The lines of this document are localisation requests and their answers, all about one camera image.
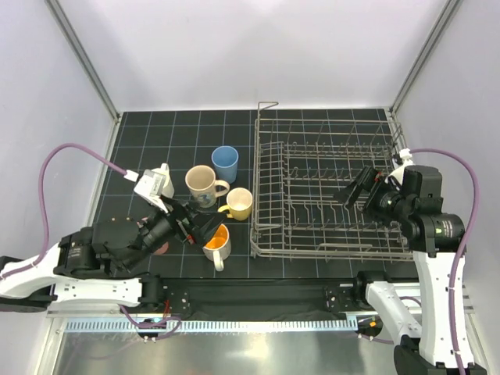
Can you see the white faceted mug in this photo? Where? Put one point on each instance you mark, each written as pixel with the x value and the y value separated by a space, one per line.
pixel 168 188

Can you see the orange inside white mug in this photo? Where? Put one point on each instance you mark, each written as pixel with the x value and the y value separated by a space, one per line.
pixel 218 249

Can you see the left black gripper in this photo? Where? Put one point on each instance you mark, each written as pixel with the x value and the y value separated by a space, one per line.
pixel 202 227

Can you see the grey wire dish rack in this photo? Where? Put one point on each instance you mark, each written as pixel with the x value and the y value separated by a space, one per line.
pixel 302 157

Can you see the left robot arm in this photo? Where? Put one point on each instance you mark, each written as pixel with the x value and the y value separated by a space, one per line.
pixel 96 264

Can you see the pink plastic cup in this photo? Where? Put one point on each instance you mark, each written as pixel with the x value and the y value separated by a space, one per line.
pixel 162 250

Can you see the black grid mat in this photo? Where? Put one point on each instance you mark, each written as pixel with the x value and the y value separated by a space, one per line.
pixel 186 139

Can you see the yellow ceramic mug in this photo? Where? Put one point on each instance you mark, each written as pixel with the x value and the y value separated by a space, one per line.
pixel 239 204

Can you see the aluminium frame post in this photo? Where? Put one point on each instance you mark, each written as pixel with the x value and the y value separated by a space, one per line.
pixel 79 51
pixel 438 29

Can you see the white slotted cable duct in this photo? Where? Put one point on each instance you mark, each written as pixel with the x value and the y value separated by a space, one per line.
pixel 121 325

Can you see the blue plastic cup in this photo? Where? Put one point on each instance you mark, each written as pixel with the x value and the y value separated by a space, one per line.
pixel 225 160

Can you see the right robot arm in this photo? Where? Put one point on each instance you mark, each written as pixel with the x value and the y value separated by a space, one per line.
pixel 438 342

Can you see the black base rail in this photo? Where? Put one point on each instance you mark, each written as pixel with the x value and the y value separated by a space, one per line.
pixel 264 299

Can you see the right aluminium frame post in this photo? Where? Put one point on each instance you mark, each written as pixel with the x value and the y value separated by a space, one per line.
pixel 438 29

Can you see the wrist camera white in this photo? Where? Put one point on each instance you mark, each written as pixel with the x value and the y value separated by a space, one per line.
pixel 403 159
pixel 149 187

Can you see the left aluminium frame post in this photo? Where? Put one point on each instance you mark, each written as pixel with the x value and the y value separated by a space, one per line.
pixel 79 51

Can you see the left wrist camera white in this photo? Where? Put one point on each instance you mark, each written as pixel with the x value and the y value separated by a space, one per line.
pixel 149 187

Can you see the beige patterned ceramic mug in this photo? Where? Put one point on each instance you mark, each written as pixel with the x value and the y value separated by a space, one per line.
pixel 203 185

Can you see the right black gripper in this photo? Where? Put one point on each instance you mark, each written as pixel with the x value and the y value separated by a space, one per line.
pixel 365 180

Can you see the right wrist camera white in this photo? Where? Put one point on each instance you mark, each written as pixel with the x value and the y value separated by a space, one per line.
pixel 403 159

